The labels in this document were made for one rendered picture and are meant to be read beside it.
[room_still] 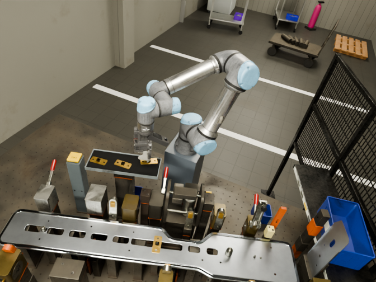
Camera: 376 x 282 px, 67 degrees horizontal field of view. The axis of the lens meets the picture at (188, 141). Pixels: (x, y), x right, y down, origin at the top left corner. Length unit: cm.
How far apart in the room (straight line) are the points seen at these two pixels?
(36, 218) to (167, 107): 83
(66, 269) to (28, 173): 99
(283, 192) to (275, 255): 173
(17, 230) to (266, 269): 116
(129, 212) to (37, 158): 105
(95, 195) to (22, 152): 103
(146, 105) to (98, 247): 69
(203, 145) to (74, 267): 79
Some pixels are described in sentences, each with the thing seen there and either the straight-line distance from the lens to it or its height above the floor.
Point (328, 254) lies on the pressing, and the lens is 142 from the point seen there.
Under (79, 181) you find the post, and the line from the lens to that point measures 166.
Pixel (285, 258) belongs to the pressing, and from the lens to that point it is 154.
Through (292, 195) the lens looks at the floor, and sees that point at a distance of 322.
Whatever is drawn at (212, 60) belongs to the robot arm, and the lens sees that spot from 140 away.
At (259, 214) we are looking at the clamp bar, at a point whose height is 113.
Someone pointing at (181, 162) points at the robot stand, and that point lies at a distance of 167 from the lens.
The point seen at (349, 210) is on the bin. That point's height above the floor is 110.
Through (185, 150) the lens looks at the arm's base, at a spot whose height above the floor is 113.
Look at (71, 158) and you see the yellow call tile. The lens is 157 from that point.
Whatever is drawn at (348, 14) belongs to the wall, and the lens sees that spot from 862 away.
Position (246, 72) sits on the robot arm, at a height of 169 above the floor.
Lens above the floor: 226
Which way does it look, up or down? 41 degrees down
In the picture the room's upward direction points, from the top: 9 degrees clockwise
